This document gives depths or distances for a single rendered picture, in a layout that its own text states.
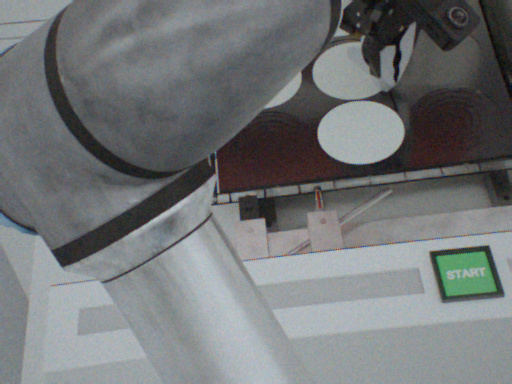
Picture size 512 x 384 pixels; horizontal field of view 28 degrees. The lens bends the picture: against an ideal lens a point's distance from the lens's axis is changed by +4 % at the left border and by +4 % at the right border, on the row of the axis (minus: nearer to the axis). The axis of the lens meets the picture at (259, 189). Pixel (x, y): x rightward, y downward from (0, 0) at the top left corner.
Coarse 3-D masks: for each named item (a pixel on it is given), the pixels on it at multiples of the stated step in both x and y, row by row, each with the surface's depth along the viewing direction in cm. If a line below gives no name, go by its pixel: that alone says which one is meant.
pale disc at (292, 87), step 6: (300, 72) 123; (294, 78) 123; (300, 78) 123; (288, 84) 122; (294, 84) 122; (282, 90) 122; (288, 90) 121; (294, 90) 121; (276, 96) 121; (282, 96) 121; (288, 96) 121; (270, 102) 120; (276, 102) 120; (282, 102) 120
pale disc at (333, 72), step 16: (336, 48) 125; (320, 64) 124; (336, 64) 123; (352, 64) 123; (320, 80) 122; (336, 80) 122; (352, 80) 121; (368, 80) 121; (336, 96) 120; (352, 96) 120; (368, 96) 119
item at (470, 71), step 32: (480, 32) 124; (416, 64) 122; (448, 64) 122; (480, 64) 121; (320, 96) 120; (384, 96) 119; (416, 96) 119; (448, 96) 118; (480, 96) 118; (256, 128) 118; (288, 128) 118; (416, 128) 116; (448, 128) 115; (480, 128) 115; (224, 160) 115; (256, 160) 115; (288, 160) 114; (320, 160) 114; (384, 160) 113; (416, 160) 112; (448, 160) 112; (480, 160) 112; (224, 192) 112
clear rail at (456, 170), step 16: (496, 160) 111; (384, 176) 111; (400, 176) 111; (416, 176) 111; (432, 176) 111; (448, 176) 111; (240, 192) 111; (256, 192) 111; (272, 192) 111; (288, 192) 111; (304, 192) 111
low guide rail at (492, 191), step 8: (488, 176) 117; (496, 176) 116; (504, 176) 116; (488, 184) 118; (496, 184) 116; (504, 184) 116; (488, 192) 118; (496, 192) 115; (504, 192) 115; (496, 200) 115; (504, 200) 114
